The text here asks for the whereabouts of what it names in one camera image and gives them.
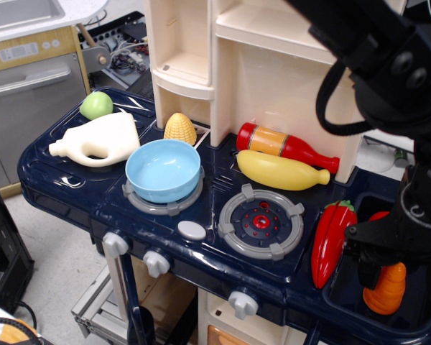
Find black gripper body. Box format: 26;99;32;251
345;209;431;273

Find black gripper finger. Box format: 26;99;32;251
358;253;382;289

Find orange toy carrot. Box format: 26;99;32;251
363;262;407;316

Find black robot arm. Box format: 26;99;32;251
292;1;431;291

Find light blue plastic bowl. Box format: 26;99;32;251
125;139;201;203

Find red toy meat slice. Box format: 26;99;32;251
369;211;389;221

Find red toy chili pepper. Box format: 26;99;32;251
311;200;357;289

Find small green can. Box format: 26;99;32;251
394;149;409;168

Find navy toy kitchen counter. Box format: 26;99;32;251
18;109;431;344

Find grey right stove knob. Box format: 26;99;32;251
228;291;259;320

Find grey stove knob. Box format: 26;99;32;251
102;232;129;259
228;291;259;320
143;250;170;278

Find yellow toy bottle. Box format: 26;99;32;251
236;149;330;191

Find red toy ketchup bottle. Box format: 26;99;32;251
236;122;340;175

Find grey oval button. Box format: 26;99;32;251
177;221;207;241

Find grey middle stove knob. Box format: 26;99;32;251
143;250;170;278

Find yellow toy corn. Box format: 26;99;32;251
164;112;197;146

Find cream toy kitchen shelf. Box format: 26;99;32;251
144;1;361;183

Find grey left stove knob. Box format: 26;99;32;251
102;232;129;259

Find cream toy milk jug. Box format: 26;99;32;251
49;112;140;167

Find green toy apple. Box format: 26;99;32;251
79;91;113;120

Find black computer case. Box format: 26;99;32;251
0;195;34;313

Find toy dishwasher wooden cabinet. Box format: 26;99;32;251
0;1;107;189

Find grey right burner ring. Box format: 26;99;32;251
217;183;305;262

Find grey burner ring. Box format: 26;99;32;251
121;165;205;217
217;183;305;262

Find grey left burner ring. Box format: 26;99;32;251
121;165;205;217

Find aluminium frame rail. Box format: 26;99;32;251
71;266;128;344

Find electronics board with wires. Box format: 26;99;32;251
77;11;149;90

